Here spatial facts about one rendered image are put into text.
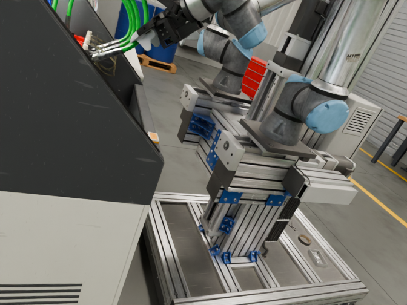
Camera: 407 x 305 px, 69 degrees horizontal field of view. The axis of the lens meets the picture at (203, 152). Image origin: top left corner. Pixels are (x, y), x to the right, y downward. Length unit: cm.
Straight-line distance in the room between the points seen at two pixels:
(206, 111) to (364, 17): 81
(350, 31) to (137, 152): 65
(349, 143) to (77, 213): 121
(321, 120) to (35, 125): 76
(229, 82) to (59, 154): 90
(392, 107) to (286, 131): 637
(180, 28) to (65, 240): 69
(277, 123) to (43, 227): 80
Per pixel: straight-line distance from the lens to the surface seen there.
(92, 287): 119
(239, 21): 79
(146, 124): 104
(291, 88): 106
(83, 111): 77
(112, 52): 95
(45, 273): 113
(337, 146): 152
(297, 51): 131
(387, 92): 754
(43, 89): 76
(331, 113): 95
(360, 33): 94
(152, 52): 603
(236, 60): 146
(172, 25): 84
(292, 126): 109
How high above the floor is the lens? 137
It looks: 25 degrees down
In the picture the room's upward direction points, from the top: 22 degrees clockwise
